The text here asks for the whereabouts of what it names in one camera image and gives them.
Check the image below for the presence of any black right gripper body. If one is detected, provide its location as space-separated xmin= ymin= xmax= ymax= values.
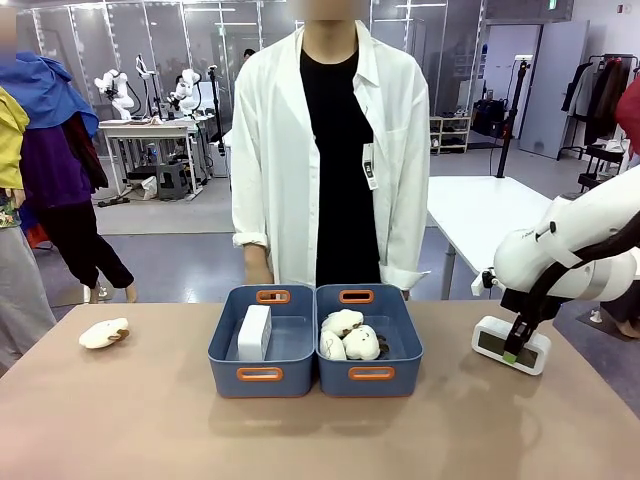
xmin=499 ymin=287 xmax=561 ymax=329

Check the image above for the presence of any white digital clock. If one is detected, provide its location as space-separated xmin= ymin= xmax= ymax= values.
xmin=472 ymin=315 xmax=552 ymax=377
xmin=236 ymin=304 xmax=274 ymax=361

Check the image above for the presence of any white sheep plush toy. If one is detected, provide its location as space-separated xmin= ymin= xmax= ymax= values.
xmin=321 ymin=308 xmax=365 ymax=337
xmin=78 ymin=317 xmax=132 ymax=350
xmin=342 ymin=324 xmax=390 ymax=362
xmin=319 ymin=329 xmax=349 ymax=361

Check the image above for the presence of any person's right forearm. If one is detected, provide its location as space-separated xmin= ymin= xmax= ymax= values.
xmin=243 ymin=243 xmax=272 ymax=270

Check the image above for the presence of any person's right hand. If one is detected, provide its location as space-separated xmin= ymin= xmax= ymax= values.
xmin=245 ymin=263 xmax=286 ymax=302

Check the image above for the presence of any white side table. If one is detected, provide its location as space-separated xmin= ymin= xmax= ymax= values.
xmin=426 ymin=174 xmax=554 ymax=301

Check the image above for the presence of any black utility cart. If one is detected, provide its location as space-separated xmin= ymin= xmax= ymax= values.
xmin=577 ymin=141 xmax=632 ymax=194

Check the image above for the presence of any white shoe shelf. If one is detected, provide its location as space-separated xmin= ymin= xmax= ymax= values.
xmin=429 ymin=115 xmax=472 ymax=155

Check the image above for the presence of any black bags pile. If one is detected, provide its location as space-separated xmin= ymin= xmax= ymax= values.
xmin=471 ymin=97 xmax=514 ymax=139

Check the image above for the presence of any black tall stand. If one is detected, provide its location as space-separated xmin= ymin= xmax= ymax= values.
xmin=493 ymin=56 xmax=532 ymax=179

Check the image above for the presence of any red garment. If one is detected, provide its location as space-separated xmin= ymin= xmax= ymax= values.
xmin=614 ymin=77 xmax=640 ymax=157

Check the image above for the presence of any white name tag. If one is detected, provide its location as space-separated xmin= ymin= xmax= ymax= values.
xmin=361 ymin=142 xmax=379 ymax=192

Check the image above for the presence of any black clothes rack with garments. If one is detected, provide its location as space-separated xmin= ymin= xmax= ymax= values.
xmin=557 ymin=52 xmax=640 ymax=162

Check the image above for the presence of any person in white shirt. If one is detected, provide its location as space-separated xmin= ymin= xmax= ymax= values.
xmin=230 ymin=0 xmax=432 ymax=301

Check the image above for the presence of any grey plastic stool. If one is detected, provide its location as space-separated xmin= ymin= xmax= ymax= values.
xmin=155 ymin=161 xmax=191 ymax=202

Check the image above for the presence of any white background workbench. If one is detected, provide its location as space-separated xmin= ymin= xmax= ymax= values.
xmin=97 ymin=117 xmax=204 ymax=202

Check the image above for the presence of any person in yellow top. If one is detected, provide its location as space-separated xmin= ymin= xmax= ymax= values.
xmin=0 ymin=9 xmax=57 ymax=374

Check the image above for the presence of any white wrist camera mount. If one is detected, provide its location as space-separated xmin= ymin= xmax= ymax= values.
xmin=471 ymin=268 xmax=501 ymax=296

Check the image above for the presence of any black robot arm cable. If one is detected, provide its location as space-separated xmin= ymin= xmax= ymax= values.
xmin=527 ymin=214 xmax=640 ymax=321

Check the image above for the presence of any blue basket with orange handles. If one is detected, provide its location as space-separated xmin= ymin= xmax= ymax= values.
xmin=314 ymin=283 xmax=425 ymax=399
xmin=207 ymin=284 xmax=318 ymax=400

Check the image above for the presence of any black camera tripod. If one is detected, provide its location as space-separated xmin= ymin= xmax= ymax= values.
xmin=206 ymin=63 xmax=227 ymax=157

